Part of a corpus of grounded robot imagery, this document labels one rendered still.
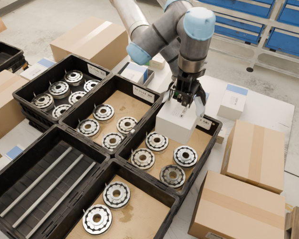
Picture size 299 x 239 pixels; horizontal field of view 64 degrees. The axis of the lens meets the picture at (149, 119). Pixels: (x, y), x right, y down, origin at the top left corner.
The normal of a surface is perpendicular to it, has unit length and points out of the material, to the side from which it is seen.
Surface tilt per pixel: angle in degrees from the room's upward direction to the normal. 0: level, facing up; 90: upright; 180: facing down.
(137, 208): 0
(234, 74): 0
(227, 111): 90
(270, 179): 0
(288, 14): 90
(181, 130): 90
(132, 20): 34
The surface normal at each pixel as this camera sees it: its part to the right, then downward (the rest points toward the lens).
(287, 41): -0.46, 0.67
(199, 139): 0.04, -0.64
